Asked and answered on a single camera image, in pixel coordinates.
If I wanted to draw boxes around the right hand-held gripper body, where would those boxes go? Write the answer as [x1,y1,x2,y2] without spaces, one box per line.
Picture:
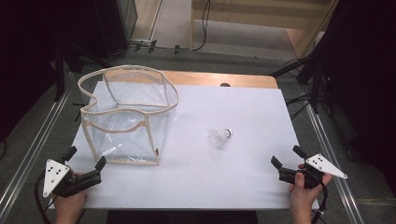
[278,153,348,190]

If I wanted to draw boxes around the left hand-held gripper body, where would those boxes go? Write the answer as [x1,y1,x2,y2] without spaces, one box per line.
[42,157,103,199]

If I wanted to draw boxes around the clear plastic bag beige trim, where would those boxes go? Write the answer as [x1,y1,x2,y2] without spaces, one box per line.
[78,64,180,166]

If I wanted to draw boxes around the white shuttlecock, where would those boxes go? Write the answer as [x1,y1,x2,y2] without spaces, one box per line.
[208,128,233,149]

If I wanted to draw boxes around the person's left hand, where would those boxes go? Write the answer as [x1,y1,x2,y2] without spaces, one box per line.
[52,189,91,217]

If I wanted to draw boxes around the person's right hand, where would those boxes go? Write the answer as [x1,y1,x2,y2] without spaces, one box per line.
[289,163,333,215]

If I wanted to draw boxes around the white table sheet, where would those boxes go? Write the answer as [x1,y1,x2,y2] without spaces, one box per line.
[49,81,320,210]

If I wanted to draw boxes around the black metal stand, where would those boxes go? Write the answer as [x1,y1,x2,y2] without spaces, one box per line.
[53,40,104,103]
[270,46,331,115]

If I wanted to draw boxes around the wooden table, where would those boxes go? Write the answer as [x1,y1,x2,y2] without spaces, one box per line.
[161,70,279,90]

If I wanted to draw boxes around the dark cabinet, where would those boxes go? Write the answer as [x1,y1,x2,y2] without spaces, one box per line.
[90,0,139,60]

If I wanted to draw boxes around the wooden platform step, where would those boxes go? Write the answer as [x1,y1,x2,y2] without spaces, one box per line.
[190,0,339,59]

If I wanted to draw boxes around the metal floor rail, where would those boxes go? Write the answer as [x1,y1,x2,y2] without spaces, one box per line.
[0,88,74,216]
[304,101,366,224]

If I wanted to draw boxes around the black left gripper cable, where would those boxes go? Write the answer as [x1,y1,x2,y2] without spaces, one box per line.
[34,170,53,224]

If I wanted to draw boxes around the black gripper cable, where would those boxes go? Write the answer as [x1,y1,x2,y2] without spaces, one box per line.
[34,170,53,224]
[310,181,330,224]

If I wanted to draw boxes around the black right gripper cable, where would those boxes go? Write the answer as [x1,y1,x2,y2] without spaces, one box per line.
[310,181,330,224]

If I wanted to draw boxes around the black floor cables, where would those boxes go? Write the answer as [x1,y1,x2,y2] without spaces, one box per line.
[284,92,312,120]

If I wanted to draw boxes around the black hanging cable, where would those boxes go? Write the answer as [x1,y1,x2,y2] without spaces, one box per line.
[155,0,212,52]

